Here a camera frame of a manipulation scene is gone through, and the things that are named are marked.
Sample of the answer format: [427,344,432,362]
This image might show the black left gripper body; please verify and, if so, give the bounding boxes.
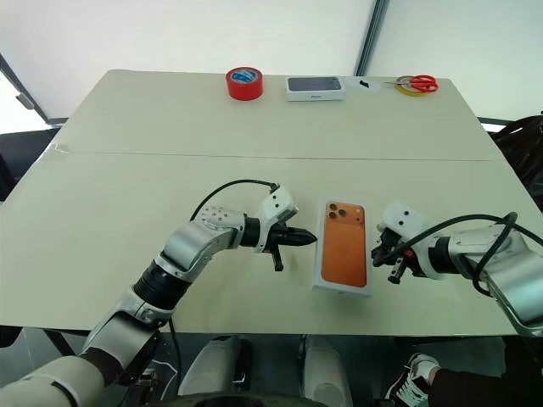
[267,226,298,273]

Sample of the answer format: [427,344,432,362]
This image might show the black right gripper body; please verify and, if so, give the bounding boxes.
[380,228,411,285]

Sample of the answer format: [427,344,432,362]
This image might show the orange phone box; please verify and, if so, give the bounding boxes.
[312,194,374,299]

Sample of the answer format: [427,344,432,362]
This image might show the white box with dark phone print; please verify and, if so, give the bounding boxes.
[284,75,348,103]

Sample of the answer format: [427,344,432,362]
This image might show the black and white sneaker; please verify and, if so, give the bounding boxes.
[383,353,442,407]

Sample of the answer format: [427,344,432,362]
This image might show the white rounded leg shell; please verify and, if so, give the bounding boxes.
[301,334,354,407]
[177,336,255,398]

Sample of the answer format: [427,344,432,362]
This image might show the dark trouser leg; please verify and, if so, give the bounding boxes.
[430,334,543,407]

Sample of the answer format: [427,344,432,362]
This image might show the thin yellow tape roll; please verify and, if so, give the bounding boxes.
[395,75,429,99]

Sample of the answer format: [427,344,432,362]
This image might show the white paper with black mark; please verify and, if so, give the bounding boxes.
[342,75,382,93]

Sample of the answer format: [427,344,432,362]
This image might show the red tape roll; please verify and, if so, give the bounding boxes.
[225,66,265,102]

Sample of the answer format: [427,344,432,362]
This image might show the black plastic bag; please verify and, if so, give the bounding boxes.
[491,114,543,204]

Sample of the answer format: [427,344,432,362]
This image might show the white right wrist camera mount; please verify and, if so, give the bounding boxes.
[378,202,447,282]

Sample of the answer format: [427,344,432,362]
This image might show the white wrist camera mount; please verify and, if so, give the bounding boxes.
[253,186,299,255]
[378,202,447,282]

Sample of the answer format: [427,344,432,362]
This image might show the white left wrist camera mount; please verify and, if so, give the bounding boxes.
[253,186,299,255]

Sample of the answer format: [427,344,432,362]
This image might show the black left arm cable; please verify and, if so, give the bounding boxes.
[188,179,281,222]

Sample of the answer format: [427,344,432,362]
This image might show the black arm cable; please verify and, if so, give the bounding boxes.
[188,179,281,222]
[372,211,521,298]

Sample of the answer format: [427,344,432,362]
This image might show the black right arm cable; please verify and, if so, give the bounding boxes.
[372,211,521,298]

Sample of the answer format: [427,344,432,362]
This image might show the black hanging cable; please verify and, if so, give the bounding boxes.
[167,317,184,393]

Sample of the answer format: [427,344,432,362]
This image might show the red-handled scissors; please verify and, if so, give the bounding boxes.
[383,74,439,93]

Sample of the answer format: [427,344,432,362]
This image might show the dark window frame post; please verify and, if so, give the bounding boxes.
[353,0,390,78]
[0,53,59,128]

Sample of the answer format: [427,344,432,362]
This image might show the black table frame strut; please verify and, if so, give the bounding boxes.
[40,329,86,360]

